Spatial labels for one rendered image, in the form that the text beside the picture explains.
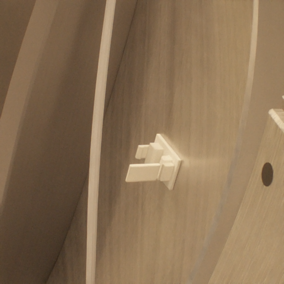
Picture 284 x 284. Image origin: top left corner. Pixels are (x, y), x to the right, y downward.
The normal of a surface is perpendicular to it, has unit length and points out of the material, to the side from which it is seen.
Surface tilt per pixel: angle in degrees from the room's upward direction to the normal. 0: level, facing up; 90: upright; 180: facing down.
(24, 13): 71
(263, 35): 90
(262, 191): 90
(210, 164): 90
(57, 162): 121
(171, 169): 115
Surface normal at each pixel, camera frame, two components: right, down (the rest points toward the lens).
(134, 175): 0.44, 0.52
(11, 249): 0.36, 0.73
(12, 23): 0.47, -0.25
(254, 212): -0.87, 0.03
